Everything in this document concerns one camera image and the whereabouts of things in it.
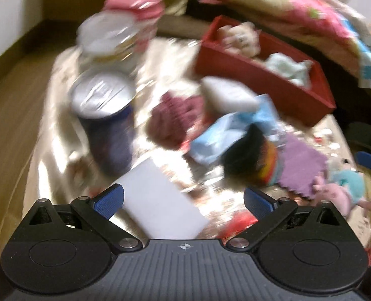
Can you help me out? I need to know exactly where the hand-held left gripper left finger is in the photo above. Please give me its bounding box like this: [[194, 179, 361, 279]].
[[22, 183, 142, 253]]

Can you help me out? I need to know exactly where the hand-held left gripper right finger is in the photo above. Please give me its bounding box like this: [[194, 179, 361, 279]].
[[225, 186, 349, 253]]

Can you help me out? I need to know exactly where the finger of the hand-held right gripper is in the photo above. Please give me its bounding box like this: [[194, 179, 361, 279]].
[[355, 150, 371, 174], [345, 122, 371, 152]]

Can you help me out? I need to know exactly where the purple cloth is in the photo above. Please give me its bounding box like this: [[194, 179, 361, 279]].
[[275, 133, 329, 199]]

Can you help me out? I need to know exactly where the maroon knit hat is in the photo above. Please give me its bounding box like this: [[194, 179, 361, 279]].
[[146, 92, 206, 151]]

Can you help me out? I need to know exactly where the red box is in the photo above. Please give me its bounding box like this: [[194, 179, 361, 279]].
[[194, 15, 337, 127]]

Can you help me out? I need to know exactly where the pink pig plush toy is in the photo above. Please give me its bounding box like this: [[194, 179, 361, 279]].
[[313, 169, 371, 215]]

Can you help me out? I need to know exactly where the rainbow striped knit sock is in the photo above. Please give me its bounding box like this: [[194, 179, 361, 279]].
[[221, 124, 282, 187]]

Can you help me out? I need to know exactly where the flat white foam block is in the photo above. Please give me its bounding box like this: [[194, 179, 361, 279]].
[[112, 160, 209, 239]]

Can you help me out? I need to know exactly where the blue can with foil top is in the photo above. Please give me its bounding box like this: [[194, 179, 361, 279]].
[[70, 70, 136, 176]]

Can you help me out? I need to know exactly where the light blue cloth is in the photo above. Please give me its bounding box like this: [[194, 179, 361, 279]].
[[187, 94, 282, 165]]

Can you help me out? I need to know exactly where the glossy beige tablecloth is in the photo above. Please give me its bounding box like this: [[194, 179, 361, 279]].
[[22, 36, 371, 258]]

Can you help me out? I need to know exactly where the pale blue cloth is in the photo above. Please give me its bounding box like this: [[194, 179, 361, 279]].
[[265, 53, 314, 88]]

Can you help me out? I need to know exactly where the white sponge block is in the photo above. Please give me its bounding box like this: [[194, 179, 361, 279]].
[[201, 77, 261, 113]]

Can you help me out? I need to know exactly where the pink cartoon print quilt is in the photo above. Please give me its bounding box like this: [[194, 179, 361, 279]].
[[198, 0, 371, 69]]

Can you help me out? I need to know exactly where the cream teddy bear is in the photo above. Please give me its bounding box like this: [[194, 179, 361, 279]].
[[217, 22, 263, 57]]

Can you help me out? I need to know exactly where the tin with clear lid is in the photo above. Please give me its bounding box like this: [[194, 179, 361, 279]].
[[77, 11, 142, 76]]

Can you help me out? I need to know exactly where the pink white package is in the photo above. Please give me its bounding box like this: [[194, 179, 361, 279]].
[[103, 0, 165, 52]]

